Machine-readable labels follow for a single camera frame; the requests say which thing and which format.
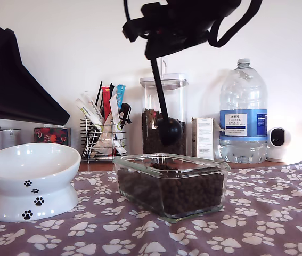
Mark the black plastic measuring scoop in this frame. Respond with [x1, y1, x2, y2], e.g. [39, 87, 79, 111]
[149, 55, 183, 147]

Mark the white paw print cat bowl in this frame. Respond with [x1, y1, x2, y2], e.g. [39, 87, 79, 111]
[0, 143, 82, 222]

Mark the brown cat food kibble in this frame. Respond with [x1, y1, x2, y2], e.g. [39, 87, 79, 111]
[142, 108, 187, 155]
[117, 157, 225, 218]

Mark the rectangular clear glass food dish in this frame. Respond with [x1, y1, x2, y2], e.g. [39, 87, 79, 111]
[112, 153, 231, 223]

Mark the silver tin can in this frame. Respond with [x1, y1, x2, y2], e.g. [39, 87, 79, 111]
[1, 128, 22, 149]

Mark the tall clear jar white lid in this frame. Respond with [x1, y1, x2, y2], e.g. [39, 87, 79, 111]
[139, 54, 189, 155]

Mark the red floral tissue box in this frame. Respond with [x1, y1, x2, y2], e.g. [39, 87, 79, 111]
[34, 127, 71, 147]

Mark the blue sachet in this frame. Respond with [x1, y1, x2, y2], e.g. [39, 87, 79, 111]
[115, 84, 127, 110]

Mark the black clip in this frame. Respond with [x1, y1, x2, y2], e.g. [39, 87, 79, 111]
[118, 103, 133, 127]

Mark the large clear water bottle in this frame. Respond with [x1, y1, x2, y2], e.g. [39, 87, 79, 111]
[219, 58, 269, 164]

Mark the white sachet green lettering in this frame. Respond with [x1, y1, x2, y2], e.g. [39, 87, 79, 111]
[75, 98, 104, 133]

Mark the small white cardboard box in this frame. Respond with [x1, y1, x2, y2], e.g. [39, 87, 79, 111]
[191, 117, 215, 160]

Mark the beige paper packet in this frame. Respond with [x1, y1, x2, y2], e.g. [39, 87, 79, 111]
[93, 111, 114, 157]

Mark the purple paw print tablecloth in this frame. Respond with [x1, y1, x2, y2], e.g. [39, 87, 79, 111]
[0, 158, 302, 256]

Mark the thin black camera cable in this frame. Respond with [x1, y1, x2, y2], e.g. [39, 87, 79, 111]
[123, 0, 148, 23]

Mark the thick black braided cable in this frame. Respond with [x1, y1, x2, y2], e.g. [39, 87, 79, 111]
[208, 0, 264, 49]

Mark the long white sachet green ring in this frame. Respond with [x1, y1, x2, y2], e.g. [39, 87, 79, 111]
[109, 93, 128, 156]

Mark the chrome wire basket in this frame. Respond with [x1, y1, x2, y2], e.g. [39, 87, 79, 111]
[80, 117, 128, 164]

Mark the small white round camera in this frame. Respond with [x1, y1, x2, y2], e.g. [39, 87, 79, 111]
[267, 127, 292, 163]

